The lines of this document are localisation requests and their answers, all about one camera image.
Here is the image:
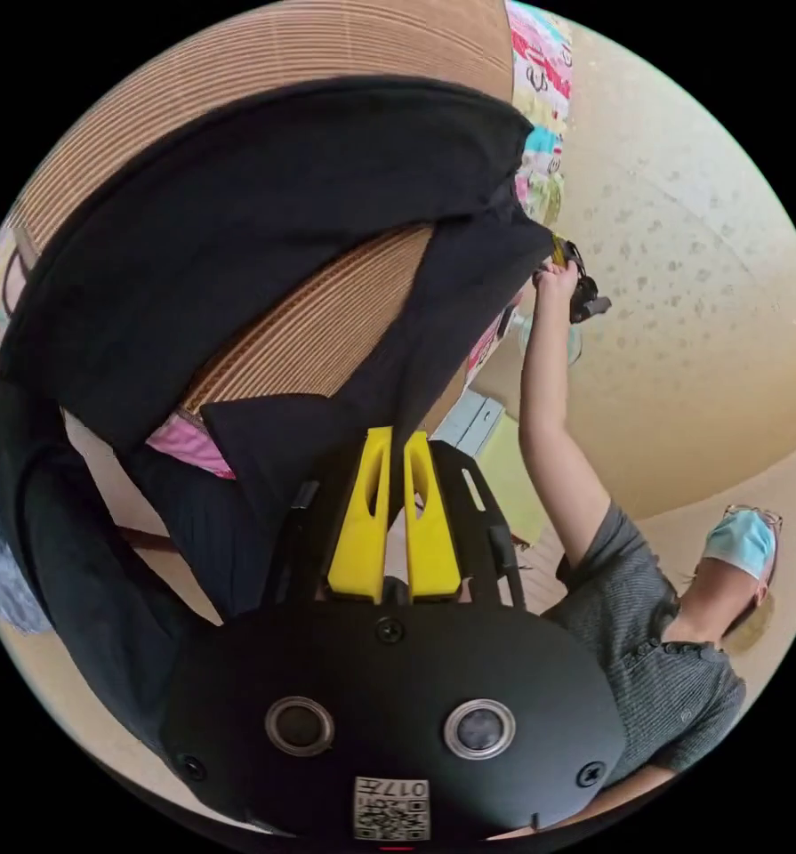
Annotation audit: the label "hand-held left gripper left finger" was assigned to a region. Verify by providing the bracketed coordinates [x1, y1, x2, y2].
[326, 426, 394, 596]

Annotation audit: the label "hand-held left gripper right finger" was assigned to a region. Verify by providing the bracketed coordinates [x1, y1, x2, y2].
[404, 430, 463, 600]

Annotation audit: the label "black long pants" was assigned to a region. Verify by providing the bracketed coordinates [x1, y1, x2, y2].
[0, 76, 560, 759]

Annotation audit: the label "person's right hand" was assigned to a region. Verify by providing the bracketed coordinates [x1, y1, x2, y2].
[532, 258, 583, 302]

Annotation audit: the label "light blue box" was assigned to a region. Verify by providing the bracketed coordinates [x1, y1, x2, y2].
[434, 389, 507, 457]

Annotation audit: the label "person's body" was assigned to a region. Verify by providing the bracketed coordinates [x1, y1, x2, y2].
[530, 460, 787, 796]

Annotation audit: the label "pile of clothes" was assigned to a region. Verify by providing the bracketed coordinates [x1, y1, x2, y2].
[0, 471, 54, 635]

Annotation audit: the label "bed with woven mat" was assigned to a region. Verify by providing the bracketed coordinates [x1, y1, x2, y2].
[0, 0, 576, 481]

